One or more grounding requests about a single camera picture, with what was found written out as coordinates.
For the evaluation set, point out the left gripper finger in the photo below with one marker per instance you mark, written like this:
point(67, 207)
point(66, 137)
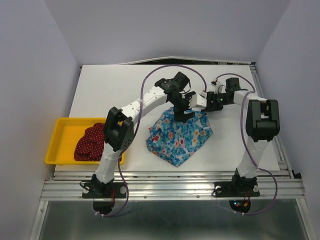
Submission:
point(179, 115)
point(188, 115)

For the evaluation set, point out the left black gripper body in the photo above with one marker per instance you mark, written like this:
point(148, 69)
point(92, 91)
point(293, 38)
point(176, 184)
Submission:
point(180, 103)

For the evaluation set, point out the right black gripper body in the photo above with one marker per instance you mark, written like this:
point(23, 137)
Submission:
point(218, 100)

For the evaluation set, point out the blue floral skirt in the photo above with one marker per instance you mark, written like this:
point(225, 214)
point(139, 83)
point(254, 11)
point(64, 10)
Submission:
point(175, 142)

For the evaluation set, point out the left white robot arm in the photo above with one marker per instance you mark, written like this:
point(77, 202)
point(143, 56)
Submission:
point(122, 124)

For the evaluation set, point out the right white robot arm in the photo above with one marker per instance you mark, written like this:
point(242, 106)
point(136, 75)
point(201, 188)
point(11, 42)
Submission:
point(259, 124)

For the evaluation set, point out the red polka dot skirt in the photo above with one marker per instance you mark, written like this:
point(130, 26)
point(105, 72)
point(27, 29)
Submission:
point(90, 146)

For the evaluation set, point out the yellow plastic tray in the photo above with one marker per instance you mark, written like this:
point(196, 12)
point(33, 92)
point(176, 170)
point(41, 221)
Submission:
point(67, 132)

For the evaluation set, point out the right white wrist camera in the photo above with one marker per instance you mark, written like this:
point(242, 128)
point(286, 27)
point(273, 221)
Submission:
point(218, 86)

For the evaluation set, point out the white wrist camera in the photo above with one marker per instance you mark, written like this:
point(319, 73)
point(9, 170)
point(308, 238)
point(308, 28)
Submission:
point(218, 86)
point(197, 101)

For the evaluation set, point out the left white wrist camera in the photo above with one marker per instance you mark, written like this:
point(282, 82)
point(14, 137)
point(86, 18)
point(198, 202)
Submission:
point(197, 101)

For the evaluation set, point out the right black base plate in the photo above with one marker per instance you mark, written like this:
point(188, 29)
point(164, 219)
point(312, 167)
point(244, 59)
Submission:
point(239, 195)

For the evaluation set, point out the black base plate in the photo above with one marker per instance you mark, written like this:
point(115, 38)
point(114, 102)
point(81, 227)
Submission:
point(239, 195)
point(104, 198)

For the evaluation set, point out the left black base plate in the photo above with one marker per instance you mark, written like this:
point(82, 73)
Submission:
point(104, 198)

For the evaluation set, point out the aluminium frame rail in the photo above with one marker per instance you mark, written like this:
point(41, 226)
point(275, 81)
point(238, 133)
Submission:
point(175, 185)

